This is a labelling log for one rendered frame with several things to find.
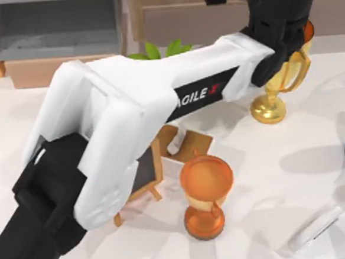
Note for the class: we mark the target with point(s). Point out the wooden framed blackboard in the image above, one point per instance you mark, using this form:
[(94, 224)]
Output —
[(191, 143)]

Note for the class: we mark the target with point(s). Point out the light wooden cabinet base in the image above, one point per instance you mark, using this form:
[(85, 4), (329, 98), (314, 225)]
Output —
[(38, 70)]

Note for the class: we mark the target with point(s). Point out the green potted plant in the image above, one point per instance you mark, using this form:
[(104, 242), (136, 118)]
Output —
[(172, 49)]

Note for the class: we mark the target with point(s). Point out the orange trophy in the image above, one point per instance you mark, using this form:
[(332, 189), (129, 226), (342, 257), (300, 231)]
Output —
[(205, 177)]

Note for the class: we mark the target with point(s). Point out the gold trophy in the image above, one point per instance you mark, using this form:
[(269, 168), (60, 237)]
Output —
[(268, 108)]

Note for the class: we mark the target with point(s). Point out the wooden drawer front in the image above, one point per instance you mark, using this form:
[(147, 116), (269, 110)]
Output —
[(188, 21)]

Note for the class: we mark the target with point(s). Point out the grey cabinet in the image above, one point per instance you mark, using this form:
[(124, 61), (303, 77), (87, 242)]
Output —
[(49, 22)]

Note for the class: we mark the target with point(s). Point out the wooden cupboard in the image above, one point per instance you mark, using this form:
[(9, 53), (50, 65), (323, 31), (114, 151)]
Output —
[(336, 11)]

